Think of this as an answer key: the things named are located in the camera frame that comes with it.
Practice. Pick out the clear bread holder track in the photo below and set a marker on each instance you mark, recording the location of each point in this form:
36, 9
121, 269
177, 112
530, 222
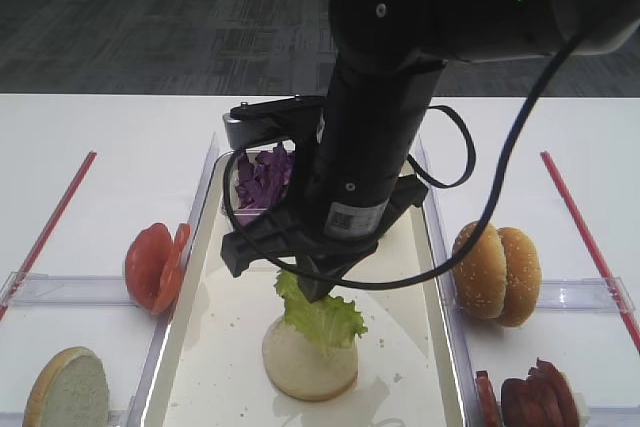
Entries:
121, 418

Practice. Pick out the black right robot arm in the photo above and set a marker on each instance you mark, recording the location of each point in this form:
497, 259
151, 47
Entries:
382, 37

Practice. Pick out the bun bottom on tray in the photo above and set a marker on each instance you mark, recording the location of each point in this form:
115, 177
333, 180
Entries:
299, 369

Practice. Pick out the tomato slice, outer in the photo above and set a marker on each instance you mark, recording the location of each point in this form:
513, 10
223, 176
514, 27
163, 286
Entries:
144, 263

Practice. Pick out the clear bun holder track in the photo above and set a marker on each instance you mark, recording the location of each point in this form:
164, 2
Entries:
606, 295

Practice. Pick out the right red plastic rail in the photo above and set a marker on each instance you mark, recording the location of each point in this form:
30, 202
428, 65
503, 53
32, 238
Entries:
590, 242

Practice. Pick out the red plastic rail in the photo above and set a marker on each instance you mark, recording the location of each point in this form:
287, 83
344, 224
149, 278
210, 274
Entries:
47, 232
590, 242

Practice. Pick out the brown meat patty slices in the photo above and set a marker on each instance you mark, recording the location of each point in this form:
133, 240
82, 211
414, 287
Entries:
543, 398

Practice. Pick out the green lettuce leaf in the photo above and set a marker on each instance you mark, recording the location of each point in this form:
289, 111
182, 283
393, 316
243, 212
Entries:
329, 324

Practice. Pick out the sesame bun top, outer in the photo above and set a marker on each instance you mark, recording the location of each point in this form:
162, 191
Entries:
523, 277

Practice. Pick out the upright bun bottom slice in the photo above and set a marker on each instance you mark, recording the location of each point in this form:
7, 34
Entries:
71, 390

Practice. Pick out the tomato slice, inner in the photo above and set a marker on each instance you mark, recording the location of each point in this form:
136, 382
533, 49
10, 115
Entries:
171, 276

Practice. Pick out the sesame bun , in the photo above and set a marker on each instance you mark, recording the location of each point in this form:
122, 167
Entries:
480, 278
523, 277

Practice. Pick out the white meat pusher block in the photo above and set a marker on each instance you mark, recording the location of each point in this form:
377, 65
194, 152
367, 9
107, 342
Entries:
583, 411

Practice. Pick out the white metal tray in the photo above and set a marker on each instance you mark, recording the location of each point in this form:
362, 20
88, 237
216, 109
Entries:
252, 351

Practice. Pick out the sesame bun top, inner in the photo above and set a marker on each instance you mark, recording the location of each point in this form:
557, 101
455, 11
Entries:
480, 278

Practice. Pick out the tomato slice, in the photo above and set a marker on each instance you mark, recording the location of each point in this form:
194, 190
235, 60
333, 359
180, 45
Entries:
171, 276
144, 263

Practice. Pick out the clear plastic salad container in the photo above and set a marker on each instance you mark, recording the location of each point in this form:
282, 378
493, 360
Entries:
235, 197

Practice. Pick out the left red plastic rail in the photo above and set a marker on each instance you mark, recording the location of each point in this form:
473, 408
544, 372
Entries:
47, 232

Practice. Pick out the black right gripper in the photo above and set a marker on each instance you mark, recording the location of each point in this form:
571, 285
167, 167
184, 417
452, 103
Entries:
345, 189

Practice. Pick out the purple cabbage shreds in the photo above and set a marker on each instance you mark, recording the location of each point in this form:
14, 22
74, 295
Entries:
265, 179

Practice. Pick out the left clear side rail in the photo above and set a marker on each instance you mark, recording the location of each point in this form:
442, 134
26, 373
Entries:
148, 406

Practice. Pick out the red sausage slice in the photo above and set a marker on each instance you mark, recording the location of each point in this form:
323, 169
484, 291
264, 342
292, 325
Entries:
488, 403

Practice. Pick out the clear tomato holder track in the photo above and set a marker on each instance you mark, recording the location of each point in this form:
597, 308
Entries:
33, 289

